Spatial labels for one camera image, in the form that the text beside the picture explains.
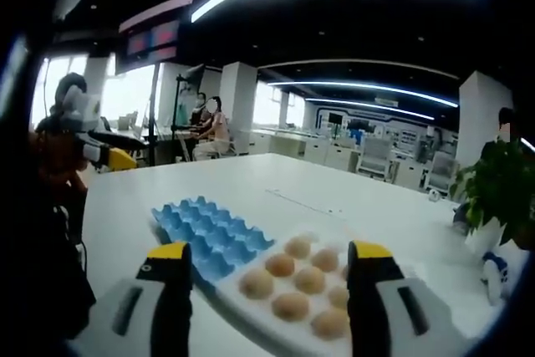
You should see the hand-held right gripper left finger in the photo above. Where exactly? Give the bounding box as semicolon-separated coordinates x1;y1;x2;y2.
66;242;194;357

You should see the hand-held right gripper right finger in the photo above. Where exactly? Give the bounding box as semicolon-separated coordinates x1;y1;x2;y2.
346;239;474;357

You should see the group of brown eggs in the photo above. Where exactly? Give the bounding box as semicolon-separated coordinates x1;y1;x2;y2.
238;235;352;340

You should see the blue egg tray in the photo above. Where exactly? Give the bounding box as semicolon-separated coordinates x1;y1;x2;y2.
150;195;277;287

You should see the white egg holder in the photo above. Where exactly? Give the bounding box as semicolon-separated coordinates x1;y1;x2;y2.
195;231;356;357

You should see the black tripod stand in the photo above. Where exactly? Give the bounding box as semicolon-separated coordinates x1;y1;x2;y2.
170;74;196;162

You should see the hanging display screen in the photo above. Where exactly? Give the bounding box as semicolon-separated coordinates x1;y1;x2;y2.
115;0;196;75

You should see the person's dark clothing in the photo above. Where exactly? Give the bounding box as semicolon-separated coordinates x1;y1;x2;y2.
6;189;98;335

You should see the blue and white object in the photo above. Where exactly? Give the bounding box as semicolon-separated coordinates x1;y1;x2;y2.
480;249;513;304

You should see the white table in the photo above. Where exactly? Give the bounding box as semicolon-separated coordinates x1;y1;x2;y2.
69;151;502;357

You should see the grey office chair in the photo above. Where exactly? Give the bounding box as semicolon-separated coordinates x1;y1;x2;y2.
357;138;395;181
424;150;459;193

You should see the green potted plant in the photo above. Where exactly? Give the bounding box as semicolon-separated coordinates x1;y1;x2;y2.
449;138;535;258

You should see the white cabinet row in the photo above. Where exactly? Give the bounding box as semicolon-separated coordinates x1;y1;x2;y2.
249;127;359;173

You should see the black cable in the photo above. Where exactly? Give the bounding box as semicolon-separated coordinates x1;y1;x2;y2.
77;242;89;277

